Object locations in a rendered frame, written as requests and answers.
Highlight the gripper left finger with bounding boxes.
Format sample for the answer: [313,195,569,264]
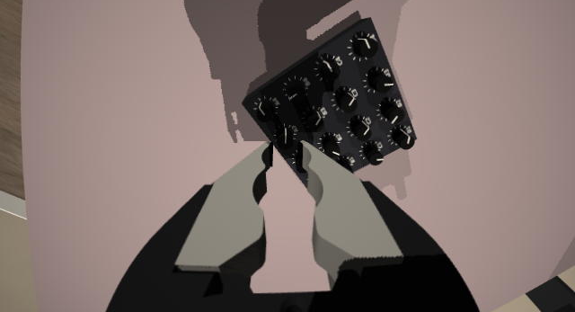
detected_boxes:
[106,141,273,312]

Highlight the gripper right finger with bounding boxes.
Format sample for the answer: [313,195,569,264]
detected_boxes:
[297,140,480,312]

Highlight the black knob box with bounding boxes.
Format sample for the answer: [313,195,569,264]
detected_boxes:
[242,17,417,189]

